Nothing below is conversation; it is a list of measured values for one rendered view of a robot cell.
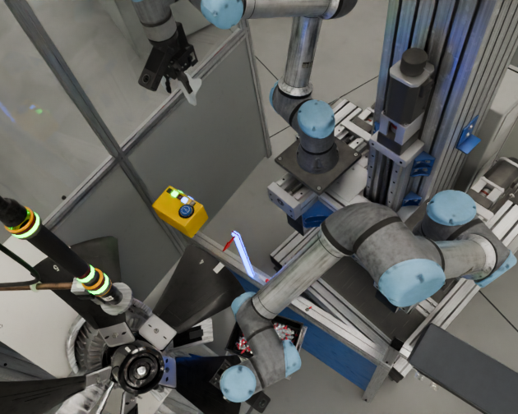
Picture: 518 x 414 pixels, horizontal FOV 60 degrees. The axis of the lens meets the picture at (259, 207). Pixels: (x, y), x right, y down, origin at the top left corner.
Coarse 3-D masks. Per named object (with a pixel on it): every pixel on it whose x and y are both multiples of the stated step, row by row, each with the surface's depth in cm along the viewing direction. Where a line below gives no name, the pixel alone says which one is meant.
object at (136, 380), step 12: (108, 348) 117; (120, 348) 114; (132, 348) 111; (144, 348) 111; (108, 360) 117; (120, 360) 110; (132, 360) 111; (144, 360) 112; (156, 360) 114; (120, 372) 108; (132, 372) 111; (156, 372) 114; (120, 384) 109; (132, 384) 111; (144, 384) 112; (156, 384) 113
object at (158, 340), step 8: (152, 320) 122; (160, 320) 122; (144, 328) 121; (152, 328) 120; (160, 328) 120; (168, 328) 120; (144, 336) 119; (152, 336) 119; (160, 336) 119; (168, 336) 119; (152, 344) 118; (160, 344) 118
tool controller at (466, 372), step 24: (432, 336) 104; (408, 360) 110; (432, 360) 103; (456, 360) 101; (480, 360) 100; (432, 384) 114; (456, 384) 100; (480, 384) 98; (504, 384) 97; (480, 408) 98; (504, 408) 96
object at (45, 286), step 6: (72, 282) 90; (0, 288) 91; (6, 288) 91; (12, 288) 91; (18, 288) 91; (24, 288) 91; (36, 288) 90; (42, 288) 90; (48, 288) 90; (54, 288) 90; (60, 288) 90; (66, 288) 90
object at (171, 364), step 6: (168, 360) 125; (174, 360) 126; (168, 366) 123; (174, 366) 124; (168, 372) 122; (174, 372) 123; (162, 378) 119; (168, 378) 120; (174, 378) 122; (162, 384) 118; (168, 384) 118; (174, 384) 120
